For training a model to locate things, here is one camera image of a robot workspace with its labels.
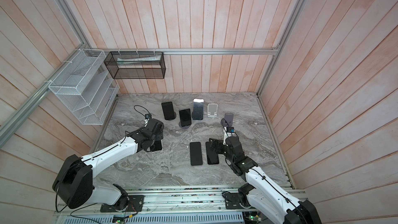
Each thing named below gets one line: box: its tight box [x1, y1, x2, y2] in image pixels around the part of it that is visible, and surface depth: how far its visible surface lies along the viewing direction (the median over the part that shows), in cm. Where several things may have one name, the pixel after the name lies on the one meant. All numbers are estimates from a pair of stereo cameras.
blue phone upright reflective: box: [192, 98, 205, 121], surface depth 103 cm
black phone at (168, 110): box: [161, 101, 175, 121], surface depth 100 cm
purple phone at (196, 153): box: [189, 141, 203, 166], surface depth 92 cm
